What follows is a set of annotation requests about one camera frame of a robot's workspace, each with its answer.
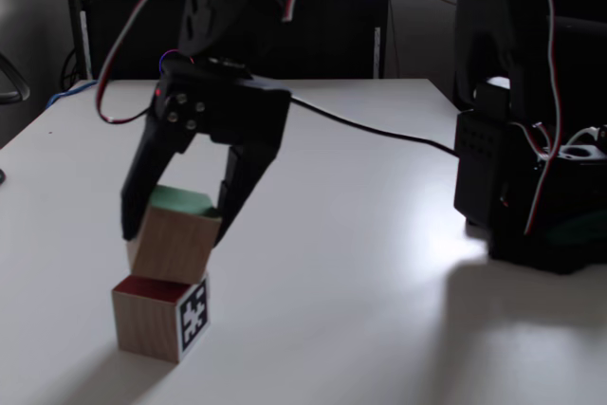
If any wooden cube with green face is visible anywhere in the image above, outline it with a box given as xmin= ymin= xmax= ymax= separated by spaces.
xmin=125 ymin=184 xmax=223 ymax=285

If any wooden cube with red face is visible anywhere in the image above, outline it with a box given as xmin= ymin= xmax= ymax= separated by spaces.
xmin=111 ymin=271 xmax=212 ymax=364

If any black cabinet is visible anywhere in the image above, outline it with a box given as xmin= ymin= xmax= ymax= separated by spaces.
xmin=64 ymin=0 xmax=392 ymax=83

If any grey chair armrest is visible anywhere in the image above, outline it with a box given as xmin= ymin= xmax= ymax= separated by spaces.
xmin=0 ymin=51 xmax=32 ymax=107

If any blue cable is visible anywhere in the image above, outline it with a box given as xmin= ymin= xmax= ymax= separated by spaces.
xmin=46 ymin=80 xmax=100 ymax=108

